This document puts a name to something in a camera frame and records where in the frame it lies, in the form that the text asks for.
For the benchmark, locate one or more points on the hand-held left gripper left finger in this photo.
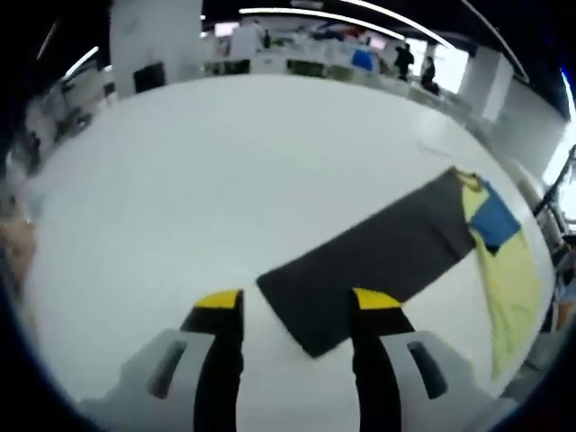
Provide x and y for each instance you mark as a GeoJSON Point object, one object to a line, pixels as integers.
{"type": "Point", "coordinates": [171, 373]}

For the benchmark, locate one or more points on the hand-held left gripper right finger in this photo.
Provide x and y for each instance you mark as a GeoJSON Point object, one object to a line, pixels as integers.
{"type": "Point", "coordinates": [405, 373]}

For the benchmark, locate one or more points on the yellow blue grey garment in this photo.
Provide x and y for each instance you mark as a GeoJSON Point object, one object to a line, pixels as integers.
{"type": "Point", "coordinates": [382, 252]}

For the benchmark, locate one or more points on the black stand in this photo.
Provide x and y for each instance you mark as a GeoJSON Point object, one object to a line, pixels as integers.
{"type": "Point", "coordinates": [551, 193]}

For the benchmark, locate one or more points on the black cabinet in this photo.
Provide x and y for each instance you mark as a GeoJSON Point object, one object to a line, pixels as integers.
{"type": "Point", "coordinates": [148, 78]}

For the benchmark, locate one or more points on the blue board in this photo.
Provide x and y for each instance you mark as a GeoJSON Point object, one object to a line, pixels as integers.
{"type": "Point", "coordinates": [362, 60]}

